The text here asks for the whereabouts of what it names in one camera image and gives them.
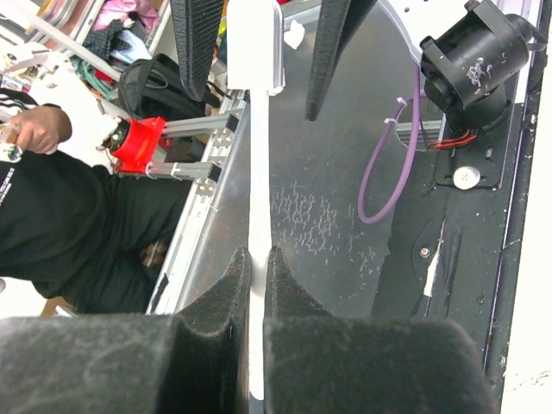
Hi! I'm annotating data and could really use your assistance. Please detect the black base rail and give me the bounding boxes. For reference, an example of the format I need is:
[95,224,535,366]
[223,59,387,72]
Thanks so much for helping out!
[370,0,552,414]

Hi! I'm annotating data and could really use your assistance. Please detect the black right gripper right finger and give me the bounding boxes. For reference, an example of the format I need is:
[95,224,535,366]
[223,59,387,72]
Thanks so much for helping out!
[263,248,496,413]

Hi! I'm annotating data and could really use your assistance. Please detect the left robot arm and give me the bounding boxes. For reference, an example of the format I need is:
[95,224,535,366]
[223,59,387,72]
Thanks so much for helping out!
[171,1,548,130]

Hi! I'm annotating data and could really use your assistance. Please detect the white toothbrush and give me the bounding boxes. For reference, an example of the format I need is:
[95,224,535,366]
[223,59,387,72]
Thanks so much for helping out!
[227,0,285,401]

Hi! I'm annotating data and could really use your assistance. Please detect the black bag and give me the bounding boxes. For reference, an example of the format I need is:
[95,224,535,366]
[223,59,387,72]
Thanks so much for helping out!
[118,53,221,122]

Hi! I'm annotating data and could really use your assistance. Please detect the person in black shirt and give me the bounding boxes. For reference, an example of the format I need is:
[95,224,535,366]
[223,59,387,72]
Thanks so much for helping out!
[1,89,191,314]

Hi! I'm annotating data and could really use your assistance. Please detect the red plastic bracket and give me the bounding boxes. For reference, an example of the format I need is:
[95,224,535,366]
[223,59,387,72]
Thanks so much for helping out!
[99,117,166,174]

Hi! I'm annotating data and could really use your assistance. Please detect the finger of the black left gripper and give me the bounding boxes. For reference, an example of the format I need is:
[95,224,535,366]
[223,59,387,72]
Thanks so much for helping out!
[170,0,224,101]
[305,0,377,122]

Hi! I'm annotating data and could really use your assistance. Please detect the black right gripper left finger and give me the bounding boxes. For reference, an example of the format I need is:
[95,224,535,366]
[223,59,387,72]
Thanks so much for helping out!
[1,248,251,413]

